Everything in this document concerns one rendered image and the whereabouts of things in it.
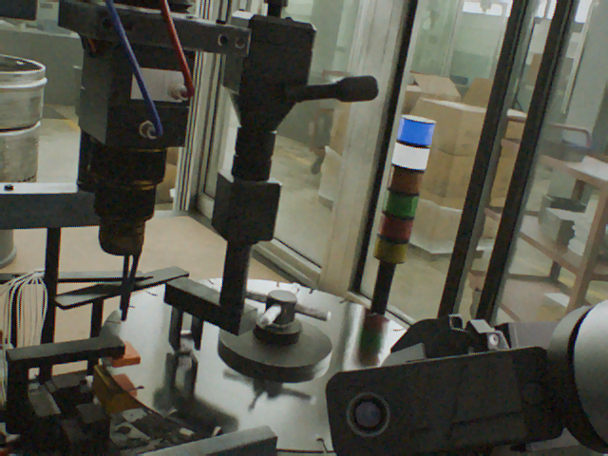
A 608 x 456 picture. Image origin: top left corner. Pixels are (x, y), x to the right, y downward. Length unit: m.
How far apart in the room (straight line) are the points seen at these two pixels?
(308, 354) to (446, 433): 0.31
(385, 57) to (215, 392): 0.76
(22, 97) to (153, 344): 0.63
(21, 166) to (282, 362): 0.71
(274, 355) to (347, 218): 0.66
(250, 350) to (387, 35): 0.71
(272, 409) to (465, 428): 0.25
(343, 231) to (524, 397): 0.94
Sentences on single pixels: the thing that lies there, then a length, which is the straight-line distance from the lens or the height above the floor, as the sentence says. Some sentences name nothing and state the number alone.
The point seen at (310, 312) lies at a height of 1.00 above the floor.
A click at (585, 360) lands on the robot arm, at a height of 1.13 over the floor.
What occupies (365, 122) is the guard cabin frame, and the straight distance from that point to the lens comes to 1.23.
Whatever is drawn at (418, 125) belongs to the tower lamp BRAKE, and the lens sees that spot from 0.87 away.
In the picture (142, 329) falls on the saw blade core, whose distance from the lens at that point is 0.67.
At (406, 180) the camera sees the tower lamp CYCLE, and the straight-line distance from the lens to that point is 0.88.
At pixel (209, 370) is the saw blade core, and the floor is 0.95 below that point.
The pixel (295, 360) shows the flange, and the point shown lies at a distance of 0.63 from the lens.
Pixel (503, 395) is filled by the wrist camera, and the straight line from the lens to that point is 0.36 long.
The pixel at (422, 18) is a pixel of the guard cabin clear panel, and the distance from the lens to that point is 1.18.
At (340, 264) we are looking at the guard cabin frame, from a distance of 1.28.
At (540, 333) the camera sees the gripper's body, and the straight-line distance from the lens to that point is 0.42.
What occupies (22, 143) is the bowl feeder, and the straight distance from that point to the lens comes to 1.20.
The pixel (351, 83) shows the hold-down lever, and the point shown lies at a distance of 0.52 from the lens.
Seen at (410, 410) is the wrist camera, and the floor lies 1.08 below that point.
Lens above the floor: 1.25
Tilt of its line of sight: 16 degrees down
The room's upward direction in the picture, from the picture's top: 10 degrees clockwise
